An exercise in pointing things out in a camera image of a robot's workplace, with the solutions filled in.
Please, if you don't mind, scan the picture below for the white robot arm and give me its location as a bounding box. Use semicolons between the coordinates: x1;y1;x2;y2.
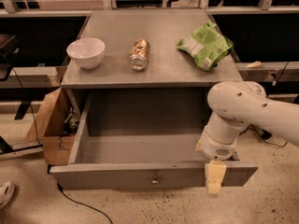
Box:
195;81;299;197

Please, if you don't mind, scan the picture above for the metal drink can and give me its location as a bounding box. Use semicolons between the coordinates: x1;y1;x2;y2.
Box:
129;39;150;71

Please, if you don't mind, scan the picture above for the green snack bag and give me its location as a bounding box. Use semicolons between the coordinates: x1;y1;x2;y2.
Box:
177;21;233;72

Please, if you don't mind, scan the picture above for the white ceramic bowl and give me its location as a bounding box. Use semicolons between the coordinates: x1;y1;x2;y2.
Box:
66;37;106;69

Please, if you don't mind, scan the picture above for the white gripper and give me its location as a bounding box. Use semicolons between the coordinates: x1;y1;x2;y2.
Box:
195;125;237;197

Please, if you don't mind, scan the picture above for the white shoe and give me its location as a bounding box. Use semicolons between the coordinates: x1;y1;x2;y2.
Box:
0;181;15;209

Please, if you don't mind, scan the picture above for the black floor cable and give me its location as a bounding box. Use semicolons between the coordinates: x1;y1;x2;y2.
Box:
46;164;114;224

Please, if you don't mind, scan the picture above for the brown cardboard box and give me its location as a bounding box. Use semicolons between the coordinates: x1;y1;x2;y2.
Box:
24;88;75;165

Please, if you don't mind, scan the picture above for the grey drawer cabinet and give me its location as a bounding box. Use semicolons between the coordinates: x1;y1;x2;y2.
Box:
60;8;244;135

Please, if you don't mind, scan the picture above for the black power adapter cable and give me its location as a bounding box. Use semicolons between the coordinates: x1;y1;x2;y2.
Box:
241;123;290;148

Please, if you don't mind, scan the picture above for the grey top drawer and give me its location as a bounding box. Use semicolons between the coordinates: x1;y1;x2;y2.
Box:
50;91;260;191

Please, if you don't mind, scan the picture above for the yellow foam scrap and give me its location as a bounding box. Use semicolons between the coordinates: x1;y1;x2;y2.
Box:
246;61;262;69

